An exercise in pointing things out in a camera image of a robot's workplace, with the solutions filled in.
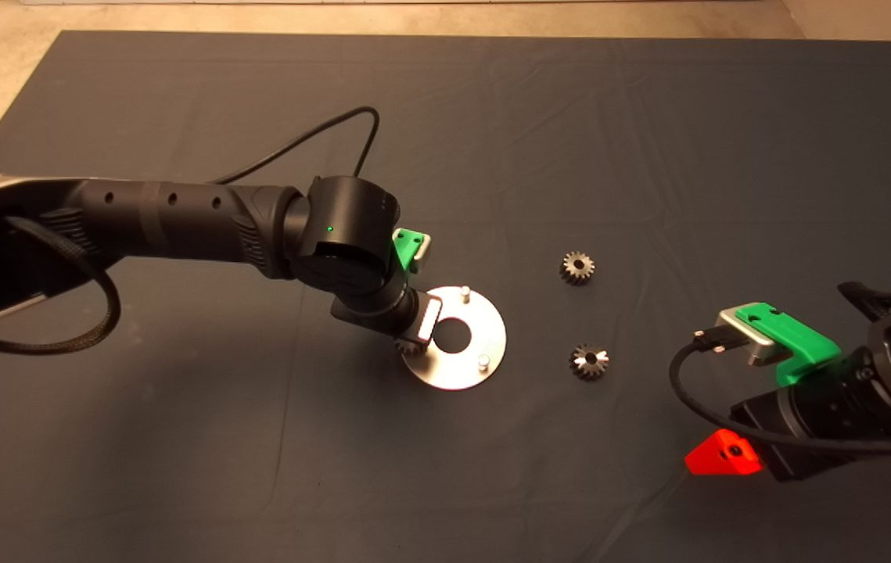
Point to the small steel planetary gear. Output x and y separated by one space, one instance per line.
589 361
577 267
402 346

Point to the green right camera mount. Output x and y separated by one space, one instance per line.
797 338

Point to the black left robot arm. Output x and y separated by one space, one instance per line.
179 219

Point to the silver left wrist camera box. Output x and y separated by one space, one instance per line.
424 249

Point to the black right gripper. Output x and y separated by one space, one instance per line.
781 442

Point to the round metal carrier plate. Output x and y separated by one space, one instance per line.
484 336

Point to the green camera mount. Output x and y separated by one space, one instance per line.
797 338
406 246

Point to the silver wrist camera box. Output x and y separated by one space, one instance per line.
729 322
424 249

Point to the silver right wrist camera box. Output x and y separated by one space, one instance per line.
729 322

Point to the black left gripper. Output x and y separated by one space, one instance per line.
425 320

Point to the dark grey table cloth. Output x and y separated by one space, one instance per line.
570 117

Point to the green left camera mount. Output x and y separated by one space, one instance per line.
406 246

